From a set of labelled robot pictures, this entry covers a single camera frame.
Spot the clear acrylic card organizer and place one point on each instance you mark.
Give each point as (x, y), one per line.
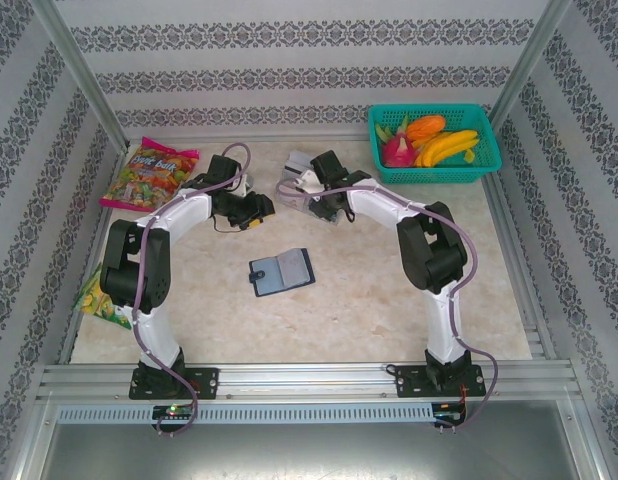
(301, 212)

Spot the navy leather card holder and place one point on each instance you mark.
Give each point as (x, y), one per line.
(269, 280)

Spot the floral white card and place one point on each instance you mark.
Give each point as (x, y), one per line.
(291, 196)
(295, 269)

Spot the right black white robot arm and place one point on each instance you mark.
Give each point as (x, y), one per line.
(431, 250)

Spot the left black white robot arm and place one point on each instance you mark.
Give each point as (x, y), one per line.
(134, 270)

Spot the pink dragon fruit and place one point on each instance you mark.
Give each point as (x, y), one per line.
(396, 152)

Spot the pink fruit candy bag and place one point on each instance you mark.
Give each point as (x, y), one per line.
(149, 175)

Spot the teal plastic basket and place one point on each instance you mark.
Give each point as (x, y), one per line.
(439, 175)

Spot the orange mango fruit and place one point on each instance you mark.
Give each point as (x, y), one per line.
(426, 127)

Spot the yellow banana bunch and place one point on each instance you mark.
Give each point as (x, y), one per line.
(446, 145)

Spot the green Fox's candy bag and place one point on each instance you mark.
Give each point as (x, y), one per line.
(96, 305)

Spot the grey metal panel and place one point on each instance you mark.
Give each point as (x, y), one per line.
(309, 455)

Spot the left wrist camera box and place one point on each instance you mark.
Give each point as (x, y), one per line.
(239, 185)

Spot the aluminium rear frame rail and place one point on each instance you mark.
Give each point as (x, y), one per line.
(239, 137)

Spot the aluminium side frame rail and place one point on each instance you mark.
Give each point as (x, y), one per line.
(103, 214)
(514, 240)

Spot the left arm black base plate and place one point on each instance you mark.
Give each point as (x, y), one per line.
(209, 382)

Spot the aluminium mounting rail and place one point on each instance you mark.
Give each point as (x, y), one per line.
(309, 382)

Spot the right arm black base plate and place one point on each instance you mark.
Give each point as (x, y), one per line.
(406, 382)

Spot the aluminium corner post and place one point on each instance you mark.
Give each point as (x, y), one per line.
(83, 75)
(529, 60)

